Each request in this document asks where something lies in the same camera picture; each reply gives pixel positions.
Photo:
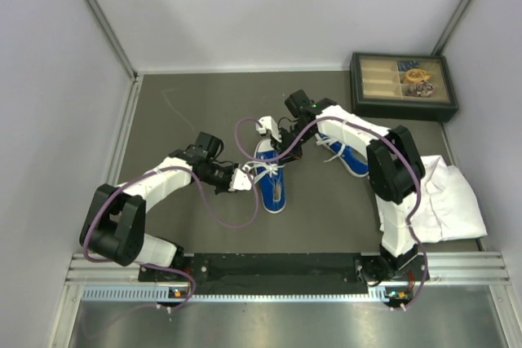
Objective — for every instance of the white folded shirt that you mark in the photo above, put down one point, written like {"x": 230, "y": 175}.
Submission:
{"x": 448, "y": 211}

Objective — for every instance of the floral item in box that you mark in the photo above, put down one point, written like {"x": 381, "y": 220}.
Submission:
{"x": 420, "y": 89}

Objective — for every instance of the grey slotted cable duct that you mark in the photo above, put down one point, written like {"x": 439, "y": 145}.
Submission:
{"x": 169, "y": 294}

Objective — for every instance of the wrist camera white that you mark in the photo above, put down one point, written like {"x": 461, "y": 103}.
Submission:
{"x": 241, "y": 180}
{"x": 268, "y": 126}

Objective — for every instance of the black compartment display box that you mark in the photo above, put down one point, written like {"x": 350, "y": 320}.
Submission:
{"x": 377, "y": 88}

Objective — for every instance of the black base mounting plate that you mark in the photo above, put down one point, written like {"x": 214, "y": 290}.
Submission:
{"x": 295, "y": 273}

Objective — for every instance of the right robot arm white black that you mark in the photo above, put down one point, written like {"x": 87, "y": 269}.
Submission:
{"x": 395, "y": 168}

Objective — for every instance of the yellow item in box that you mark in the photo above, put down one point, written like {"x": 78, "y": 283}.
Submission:
{"x": 415, "y": 75}

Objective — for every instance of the blue patterned item in box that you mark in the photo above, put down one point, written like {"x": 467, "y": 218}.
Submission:
{"x": 406, "y": 65}

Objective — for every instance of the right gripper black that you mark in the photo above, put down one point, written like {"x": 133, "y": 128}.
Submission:
{"x": 283, "y": 145}

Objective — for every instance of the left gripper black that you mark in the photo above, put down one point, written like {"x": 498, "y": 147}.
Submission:
{"x": 231, "y": 169}

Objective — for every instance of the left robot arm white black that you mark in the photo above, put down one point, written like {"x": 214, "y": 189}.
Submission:
{"x": 114, "y": 229}

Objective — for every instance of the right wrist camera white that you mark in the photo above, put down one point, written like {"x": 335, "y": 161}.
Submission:
{"x": 268, "y": 126}

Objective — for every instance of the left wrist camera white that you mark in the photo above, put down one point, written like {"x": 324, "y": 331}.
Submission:
{"x": 241, "y": 180}

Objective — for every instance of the blue sneaker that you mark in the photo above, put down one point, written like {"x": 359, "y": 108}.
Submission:
{"x": 354, "y": 165}
{"x": 273, "y": 193}

